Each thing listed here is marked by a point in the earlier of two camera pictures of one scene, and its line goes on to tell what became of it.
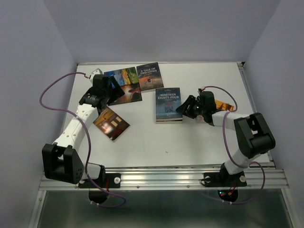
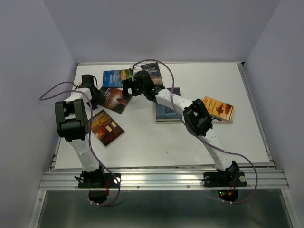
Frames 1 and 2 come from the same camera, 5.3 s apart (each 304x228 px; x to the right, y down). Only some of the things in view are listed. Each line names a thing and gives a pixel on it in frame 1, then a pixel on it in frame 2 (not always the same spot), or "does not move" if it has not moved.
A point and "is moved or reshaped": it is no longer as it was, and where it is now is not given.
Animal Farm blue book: [124, 76] does not move
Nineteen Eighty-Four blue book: [167, 100] does not move
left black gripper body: [108, 92] → [96, 89]
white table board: [136, 123] does not move
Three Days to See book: [132, 93] is moved or reshaped
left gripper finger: [116, 93] → [97, 97]
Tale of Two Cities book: [149, 76] does not move
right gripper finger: [187, 108] → [127, 84]
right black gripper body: [200, 109] → [137, 90]
